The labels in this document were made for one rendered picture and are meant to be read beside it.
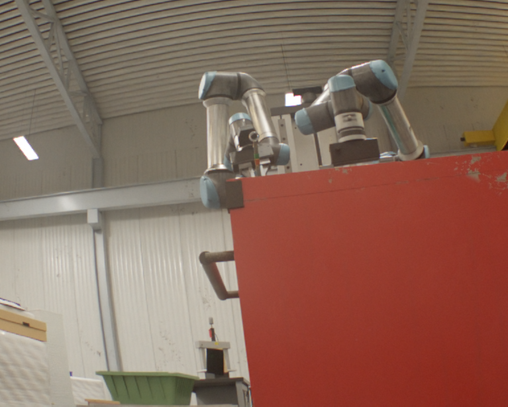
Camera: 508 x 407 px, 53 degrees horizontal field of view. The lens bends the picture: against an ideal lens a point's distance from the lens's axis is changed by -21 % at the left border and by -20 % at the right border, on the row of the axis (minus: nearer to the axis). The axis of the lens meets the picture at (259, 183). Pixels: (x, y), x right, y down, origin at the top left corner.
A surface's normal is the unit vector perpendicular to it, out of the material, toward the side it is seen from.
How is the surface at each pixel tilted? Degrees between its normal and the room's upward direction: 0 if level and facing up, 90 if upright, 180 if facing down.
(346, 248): 90
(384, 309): 90
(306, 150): 90
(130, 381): 106
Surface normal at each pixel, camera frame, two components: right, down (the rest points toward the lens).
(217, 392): -0.04, -0.38
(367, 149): -0.11, -0.17
